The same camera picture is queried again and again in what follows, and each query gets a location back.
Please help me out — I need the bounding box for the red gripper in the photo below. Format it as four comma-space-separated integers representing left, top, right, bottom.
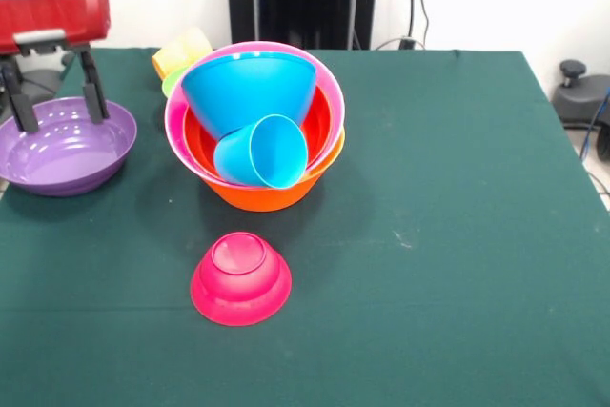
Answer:
0, 0, 112, 135

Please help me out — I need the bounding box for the purple bowl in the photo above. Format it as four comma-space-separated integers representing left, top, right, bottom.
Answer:
0, 96, 138, 197

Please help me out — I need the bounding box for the large pink bowl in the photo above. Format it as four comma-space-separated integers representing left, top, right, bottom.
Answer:
163, 40, 347, 188

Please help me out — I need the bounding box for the medium blue bowl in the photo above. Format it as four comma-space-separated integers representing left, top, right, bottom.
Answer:
180, 51, 318, 140

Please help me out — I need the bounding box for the blue cup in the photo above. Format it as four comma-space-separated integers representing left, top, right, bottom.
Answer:
213, 113, 309, 190

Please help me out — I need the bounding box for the large orange bowl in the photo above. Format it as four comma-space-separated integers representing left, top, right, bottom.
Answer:
202, 128, 347, 214

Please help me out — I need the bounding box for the small crimson bowl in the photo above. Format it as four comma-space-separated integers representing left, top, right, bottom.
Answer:
189, 231, 294, 328

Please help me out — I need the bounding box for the red-orange bowl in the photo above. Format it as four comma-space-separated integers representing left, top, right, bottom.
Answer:
183, 85, 334, 177

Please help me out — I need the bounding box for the small green bowl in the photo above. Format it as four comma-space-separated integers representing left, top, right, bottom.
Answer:
160, 66, 192, 98

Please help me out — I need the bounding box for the yellow cup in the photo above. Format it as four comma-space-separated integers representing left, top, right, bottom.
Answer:
151, 26, 214, 80

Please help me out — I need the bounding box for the dark green tablecloth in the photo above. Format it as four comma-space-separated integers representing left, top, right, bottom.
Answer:
0, 47, 610, 407

